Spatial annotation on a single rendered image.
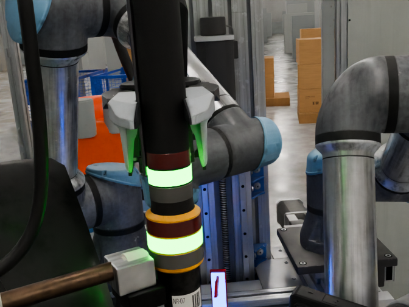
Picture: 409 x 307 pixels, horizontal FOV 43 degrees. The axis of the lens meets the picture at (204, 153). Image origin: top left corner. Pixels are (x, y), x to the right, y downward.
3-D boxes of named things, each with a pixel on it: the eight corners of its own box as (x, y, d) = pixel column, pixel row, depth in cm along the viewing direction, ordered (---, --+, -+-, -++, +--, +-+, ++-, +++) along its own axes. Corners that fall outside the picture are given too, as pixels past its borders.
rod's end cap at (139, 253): (126, 259, 38) (151, 252, 39) (117, 250, 40) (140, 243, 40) (129, 284, 38) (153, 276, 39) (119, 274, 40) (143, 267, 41)
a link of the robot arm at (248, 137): (128, 11, 105) (269, 183, 80) (78, 14, 99) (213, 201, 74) (140, -43, 98) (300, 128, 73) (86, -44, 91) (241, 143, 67)
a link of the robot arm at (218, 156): (232, 198, 71) (227, 119, 68) (162, 220, 64) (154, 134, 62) (198, 186, 77) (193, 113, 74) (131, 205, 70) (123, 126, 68)
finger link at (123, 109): (142, 190, 36) (160, 157, 45) (134, 106, 35) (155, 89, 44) (98, 192, 37) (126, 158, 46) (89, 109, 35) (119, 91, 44)
